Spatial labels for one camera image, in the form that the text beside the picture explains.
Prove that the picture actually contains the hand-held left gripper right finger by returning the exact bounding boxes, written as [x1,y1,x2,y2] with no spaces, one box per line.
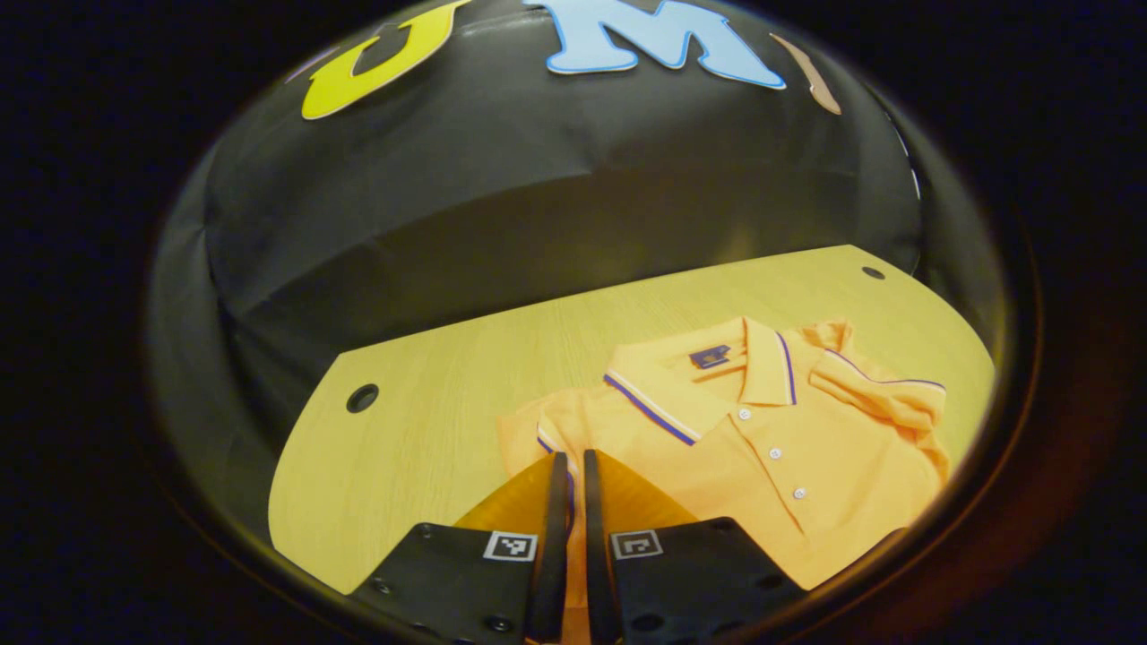
[582,448,807,645]

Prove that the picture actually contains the orange T-shirt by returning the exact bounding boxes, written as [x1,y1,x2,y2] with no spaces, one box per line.
[497,315,951,645]

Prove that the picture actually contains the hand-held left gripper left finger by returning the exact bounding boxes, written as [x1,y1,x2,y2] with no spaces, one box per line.
[349,451,571,645]

